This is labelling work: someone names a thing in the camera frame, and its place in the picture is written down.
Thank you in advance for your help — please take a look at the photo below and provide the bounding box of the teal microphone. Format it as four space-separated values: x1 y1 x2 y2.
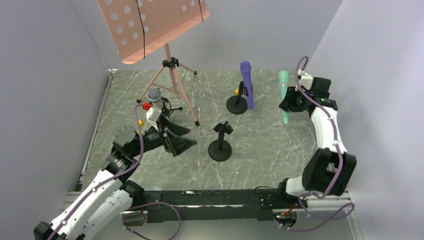
278 70 289 125

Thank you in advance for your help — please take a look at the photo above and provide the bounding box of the glitter silver microphone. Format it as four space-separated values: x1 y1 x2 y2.
147 87 165 110

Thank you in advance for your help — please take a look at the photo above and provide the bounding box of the black round-base mic stand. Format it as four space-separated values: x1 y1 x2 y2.
226 81 248 115

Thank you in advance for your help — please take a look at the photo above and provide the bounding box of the purple microphone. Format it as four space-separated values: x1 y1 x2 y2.
240 60 254 110

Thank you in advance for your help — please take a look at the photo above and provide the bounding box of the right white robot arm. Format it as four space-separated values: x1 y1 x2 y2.
279 76 357 198

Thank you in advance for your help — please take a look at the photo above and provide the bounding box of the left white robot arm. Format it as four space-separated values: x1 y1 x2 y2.
33 116 197 240

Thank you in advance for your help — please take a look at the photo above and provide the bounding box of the pink music stand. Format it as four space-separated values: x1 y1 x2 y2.
97 0 210 126

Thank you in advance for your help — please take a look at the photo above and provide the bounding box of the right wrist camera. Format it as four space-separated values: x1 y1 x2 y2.
297 69 314 90

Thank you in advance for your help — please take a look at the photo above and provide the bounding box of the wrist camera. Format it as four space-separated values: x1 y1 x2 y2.
142 102 162 130
297 69 314 90

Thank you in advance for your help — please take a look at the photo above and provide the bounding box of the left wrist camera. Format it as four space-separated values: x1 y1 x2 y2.
142 102 162 130

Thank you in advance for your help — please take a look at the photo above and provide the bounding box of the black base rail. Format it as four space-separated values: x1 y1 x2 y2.
122 187 297 226

